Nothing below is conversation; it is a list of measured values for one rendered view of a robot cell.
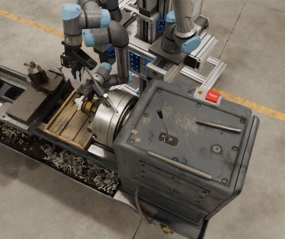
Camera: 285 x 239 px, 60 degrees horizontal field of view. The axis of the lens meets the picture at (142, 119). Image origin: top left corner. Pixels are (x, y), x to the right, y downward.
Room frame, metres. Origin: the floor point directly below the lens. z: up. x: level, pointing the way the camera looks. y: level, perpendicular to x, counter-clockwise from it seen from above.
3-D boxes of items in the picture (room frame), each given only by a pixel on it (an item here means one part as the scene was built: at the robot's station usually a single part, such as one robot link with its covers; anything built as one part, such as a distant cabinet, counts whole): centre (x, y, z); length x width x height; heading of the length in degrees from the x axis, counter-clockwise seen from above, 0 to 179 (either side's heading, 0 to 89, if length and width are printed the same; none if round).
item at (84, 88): (0.94, 0.32, 1.08); 0.12 x 0.09 x 0.08; 155
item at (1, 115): (1.02, 0.74, 0.90); 0.47 x 0.30 x 0.06; 155
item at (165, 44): (1.22, -0.19, 1.21); 0.15 x 0.15 x 0.10
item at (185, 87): (0.82, -0.20, 1.24); 0.09 x 0.08 x 0.03; 65
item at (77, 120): (0.86, 0.41, 0.89); 0.36 x 0.30 x 0.04; 155
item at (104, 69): (1.08, 0.25, 1.08); 0.11 x 0.08 x 0.09; 155
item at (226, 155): (0.58, -0.22, 1.06); 0.59 x 0.48 x 0.39; 65
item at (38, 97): (1.01, 0.69, 0.95); 0.43 x 0.17 x 0.05; 155
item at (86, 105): (0.80, 0.29, 1.08); 0.09 x 0.09 x 0.09; 66
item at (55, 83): (1.05, 0.64, 0.99); 0.20 x 0.10 x 0.05; 65
